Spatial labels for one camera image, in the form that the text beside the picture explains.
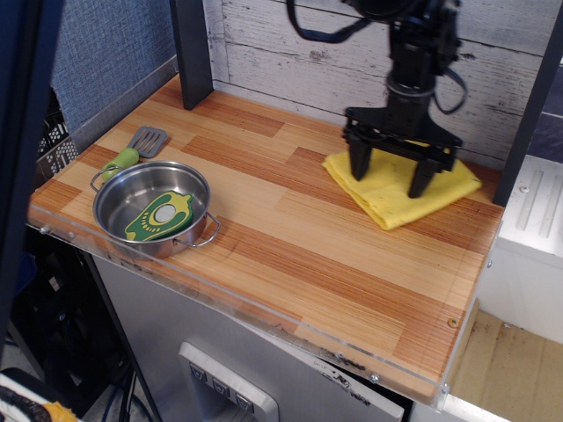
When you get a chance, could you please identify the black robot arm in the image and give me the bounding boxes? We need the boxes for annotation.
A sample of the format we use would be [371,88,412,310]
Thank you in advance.
[343,1,464,198]

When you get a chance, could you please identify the yellow towel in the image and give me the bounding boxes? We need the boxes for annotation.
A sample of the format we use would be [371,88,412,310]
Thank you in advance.
[323,149,482,230]

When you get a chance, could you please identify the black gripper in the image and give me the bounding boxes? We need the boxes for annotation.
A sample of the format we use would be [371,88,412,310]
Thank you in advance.
[343,85,462,198]

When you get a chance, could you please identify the clear acrylic table edge guard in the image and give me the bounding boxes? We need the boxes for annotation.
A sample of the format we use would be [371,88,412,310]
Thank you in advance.
[29,195,502,404]

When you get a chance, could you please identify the stainless toy fridge cabinet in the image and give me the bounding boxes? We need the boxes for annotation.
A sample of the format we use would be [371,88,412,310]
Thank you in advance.
[93,258,412,421]

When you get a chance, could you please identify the white plastic box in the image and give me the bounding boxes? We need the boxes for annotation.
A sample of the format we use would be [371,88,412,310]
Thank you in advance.
[477,156,562,343]

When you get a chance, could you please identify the dark vertical frame post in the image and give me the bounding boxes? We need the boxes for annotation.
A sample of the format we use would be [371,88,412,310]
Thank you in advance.
[493,6,562,207]
[170,0,214,110]

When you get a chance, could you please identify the dark vertical frame post right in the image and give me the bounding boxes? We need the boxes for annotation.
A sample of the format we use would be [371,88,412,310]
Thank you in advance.
[493,6,562,207]

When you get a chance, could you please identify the green yellow toy pepper slice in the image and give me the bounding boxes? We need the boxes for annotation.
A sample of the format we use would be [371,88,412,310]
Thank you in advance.
[124,191,194,242]

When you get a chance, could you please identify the dark vertical frame post left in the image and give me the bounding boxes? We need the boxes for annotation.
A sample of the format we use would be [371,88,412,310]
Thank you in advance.
[170,0,214,110]

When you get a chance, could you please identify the black plastic crate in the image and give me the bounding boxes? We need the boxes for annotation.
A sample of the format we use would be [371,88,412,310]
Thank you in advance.
[37,88,78,179]

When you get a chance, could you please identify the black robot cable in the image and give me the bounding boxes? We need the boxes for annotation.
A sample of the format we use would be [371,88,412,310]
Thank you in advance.
[285,0,375,44]

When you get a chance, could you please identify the small stainless steel pot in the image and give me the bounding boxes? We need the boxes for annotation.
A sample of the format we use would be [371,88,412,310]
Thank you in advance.
[90,160,222,260]

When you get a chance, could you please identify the grey spatula with green handle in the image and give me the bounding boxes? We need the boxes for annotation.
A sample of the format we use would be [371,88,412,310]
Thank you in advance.
[101,127,168,181]

